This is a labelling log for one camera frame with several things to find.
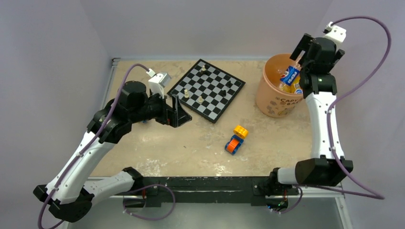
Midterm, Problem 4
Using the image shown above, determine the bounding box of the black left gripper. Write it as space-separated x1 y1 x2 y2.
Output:
129 88 191 127

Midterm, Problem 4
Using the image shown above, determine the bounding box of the blue pepsi bottle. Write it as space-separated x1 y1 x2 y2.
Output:
278 63 301 89

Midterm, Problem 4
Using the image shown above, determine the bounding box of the yellow juice bottle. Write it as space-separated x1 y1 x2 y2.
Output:
278 75 301 94

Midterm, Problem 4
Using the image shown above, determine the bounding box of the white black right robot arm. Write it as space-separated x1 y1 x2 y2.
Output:
263 29 353 195

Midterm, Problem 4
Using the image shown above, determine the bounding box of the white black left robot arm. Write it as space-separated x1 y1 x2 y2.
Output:
33 81 192 222

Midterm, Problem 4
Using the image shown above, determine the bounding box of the orange plastic bin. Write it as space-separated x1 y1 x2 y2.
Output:
255 53 304 118

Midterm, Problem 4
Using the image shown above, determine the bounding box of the black white chessboard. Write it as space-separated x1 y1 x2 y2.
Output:
167 59 245 123

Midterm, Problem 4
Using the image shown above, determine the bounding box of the black chess piece middle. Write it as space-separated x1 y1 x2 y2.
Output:
219 90 227 97

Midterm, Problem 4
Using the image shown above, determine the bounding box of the orange blue toy car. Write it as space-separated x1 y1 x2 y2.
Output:
224 135 244 155

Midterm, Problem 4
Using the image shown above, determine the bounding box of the yellow toy block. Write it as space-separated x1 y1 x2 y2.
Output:
233 125 249 139

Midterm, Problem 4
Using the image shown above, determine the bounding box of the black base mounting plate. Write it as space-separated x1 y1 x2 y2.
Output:
125 176 299 207

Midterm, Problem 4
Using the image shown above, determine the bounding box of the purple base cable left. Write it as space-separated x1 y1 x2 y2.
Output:
122 184 176 221

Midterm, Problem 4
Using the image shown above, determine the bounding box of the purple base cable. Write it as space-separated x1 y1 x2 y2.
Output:
122 184 176 221
269 186 304 215

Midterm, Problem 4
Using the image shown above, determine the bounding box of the aluminium table frame rail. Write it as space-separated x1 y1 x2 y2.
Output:
100 58 121 108

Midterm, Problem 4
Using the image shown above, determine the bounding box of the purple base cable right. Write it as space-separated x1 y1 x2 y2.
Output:
269 186 304 215

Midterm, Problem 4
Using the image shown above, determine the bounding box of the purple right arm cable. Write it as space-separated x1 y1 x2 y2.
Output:
303 16 392 200

